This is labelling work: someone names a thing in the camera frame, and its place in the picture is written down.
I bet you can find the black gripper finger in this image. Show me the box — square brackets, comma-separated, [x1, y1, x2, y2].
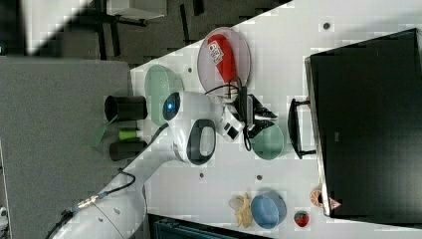
[250, 95, 277, 120]
[247, 119, 274, 138]

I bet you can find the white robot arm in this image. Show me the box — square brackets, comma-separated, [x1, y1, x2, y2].
[46, 91, 277, 239]

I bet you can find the green colander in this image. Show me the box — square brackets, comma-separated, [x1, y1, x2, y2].
[144, 65, 184, 126]

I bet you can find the blue mug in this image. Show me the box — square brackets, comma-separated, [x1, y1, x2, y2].
[251, 191, 287, 229]

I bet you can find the black utensil cup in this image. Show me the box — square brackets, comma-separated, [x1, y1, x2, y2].
[105, 96, 148, 121]

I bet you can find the toy strawberry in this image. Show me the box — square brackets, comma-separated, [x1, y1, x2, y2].
[294, 211, 310, 227]

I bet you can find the red ketchup bottle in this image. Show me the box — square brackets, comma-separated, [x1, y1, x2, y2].
[207, 34, 237, 84]

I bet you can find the toy orange slice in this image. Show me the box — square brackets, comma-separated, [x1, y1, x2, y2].
[310, 189, 323, 207]

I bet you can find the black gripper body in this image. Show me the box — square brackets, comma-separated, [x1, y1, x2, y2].
[229, 87, 254, 133]

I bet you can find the green mug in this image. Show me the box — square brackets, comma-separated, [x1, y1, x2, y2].
[251, 124, 285, 160]

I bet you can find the toaster oven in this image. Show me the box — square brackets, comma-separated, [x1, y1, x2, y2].
[288, 28, 422, 228]

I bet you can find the grey round plate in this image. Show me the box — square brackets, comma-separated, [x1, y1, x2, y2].
[197, 27, 251, 100]

